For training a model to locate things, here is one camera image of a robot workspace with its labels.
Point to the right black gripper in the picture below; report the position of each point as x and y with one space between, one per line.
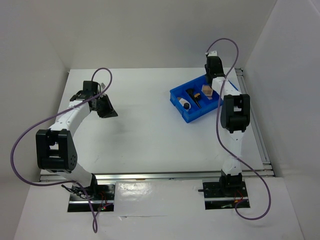
221 66

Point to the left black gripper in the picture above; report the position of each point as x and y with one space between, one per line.
109 111

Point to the brown eyeshadow palette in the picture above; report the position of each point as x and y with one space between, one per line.
207 90

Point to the thin black makeup brush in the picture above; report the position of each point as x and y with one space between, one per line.
196 100

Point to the white oval makeup container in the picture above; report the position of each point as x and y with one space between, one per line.
182 100

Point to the clear bottle black cap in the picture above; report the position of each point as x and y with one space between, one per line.
186 106

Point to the black fan makeup brush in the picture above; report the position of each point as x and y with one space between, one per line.
190 92

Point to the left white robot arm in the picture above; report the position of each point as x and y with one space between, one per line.
55 148

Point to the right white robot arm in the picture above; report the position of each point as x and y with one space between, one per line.
233 120

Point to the blue plastic organizer bin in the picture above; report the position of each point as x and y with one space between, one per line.
206 105

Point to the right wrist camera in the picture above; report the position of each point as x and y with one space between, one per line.
211 54

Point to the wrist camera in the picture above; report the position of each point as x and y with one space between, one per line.
211 54
101 86

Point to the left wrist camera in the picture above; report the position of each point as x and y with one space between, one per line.
101 86

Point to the aluminium rail right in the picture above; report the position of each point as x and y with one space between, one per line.
252 112

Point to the aluminium rail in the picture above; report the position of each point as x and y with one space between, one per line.
158 176
252 112

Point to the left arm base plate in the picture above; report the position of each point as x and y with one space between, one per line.
102 200

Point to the aluminium rail front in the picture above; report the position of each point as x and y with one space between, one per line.
158 176

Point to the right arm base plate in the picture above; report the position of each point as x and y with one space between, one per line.
216 198

